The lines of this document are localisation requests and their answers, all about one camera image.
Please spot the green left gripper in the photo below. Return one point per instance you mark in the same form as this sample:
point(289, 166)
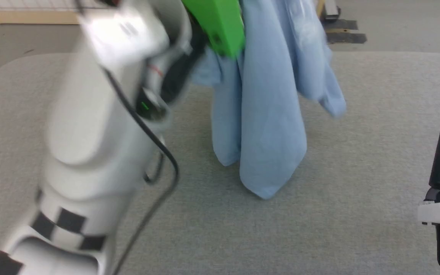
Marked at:
point(220, 23)

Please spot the light blue and white shirt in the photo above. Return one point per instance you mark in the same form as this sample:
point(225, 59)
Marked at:
point(266, 114)

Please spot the grey upholstered sofa seat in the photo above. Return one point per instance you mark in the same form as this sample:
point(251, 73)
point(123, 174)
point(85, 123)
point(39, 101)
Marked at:
point(357, 172)

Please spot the grey metal screen foot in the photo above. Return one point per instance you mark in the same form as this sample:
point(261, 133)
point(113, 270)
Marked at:
point(330, 8)

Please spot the black floor mat strips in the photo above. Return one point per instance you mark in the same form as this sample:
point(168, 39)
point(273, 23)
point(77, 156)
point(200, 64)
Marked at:
point(344, 35)

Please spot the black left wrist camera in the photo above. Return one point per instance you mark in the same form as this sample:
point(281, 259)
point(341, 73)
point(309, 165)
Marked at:
point(178, 76)

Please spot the lemon print screen, wooden frame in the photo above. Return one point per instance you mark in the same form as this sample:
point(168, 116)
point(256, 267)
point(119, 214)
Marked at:
point(21, 16)

